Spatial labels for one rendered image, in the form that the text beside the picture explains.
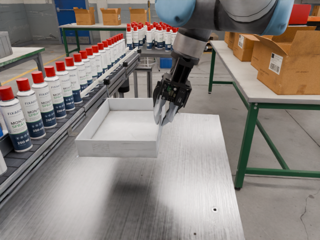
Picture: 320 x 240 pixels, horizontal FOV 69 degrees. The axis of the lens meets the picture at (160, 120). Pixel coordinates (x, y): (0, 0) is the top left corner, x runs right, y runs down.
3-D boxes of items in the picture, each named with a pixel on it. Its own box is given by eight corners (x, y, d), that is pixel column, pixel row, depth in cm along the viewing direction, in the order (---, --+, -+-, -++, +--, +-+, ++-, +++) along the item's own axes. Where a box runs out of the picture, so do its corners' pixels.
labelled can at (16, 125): (21, 143, 76) (2, 83, 67) (36, 145, 76) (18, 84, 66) (10, 153, 72) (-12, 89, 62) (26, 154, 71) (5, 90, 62)
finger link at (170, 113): (160, 133, 63) (170, 103, 59) (161, 123, 68) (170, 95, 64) (171, 136, 63) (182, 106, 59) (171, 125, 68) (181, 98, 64)
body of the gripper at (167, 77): (155, 101, 57) (171, 54, 51) (156, 89, 64) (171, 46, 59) (184, 110, 58) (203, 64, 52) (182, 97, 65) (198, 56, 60)
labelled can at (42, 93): (47, 122, 89) (34, 69, 80) (60, 123, 89) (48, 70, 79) (39, 129, 85) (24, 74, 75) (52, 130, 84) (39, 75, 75)
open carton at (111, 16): (99, 25, 522) (97, 7, 505) (106, 24, 560) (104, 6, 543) (118, 25, 517) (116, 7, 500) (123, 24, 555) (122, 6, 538)
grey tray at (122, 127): (109, 111, 83) (107, 98, 80) (165, 111, 81) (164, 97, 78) (78, 156, 59) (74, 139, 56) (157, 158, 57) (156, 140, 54)
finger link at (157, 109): (145, 129, 62) (157, 99, 58) (147, 119, 68) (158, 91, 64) (156, 132, 63) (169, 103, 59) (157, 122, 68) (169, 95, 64)
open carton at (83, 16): (73, 25, 526) (69, 7, 509) (82, 23, 568) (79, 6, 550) (90, 25, 521) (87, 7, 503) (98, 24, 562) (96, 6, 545)
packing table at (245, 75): (205, 91, 369) (209, 40, 333) (256, 93, 363) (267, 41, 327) (230, 194, 175) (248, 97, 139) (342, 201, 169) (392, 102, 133)
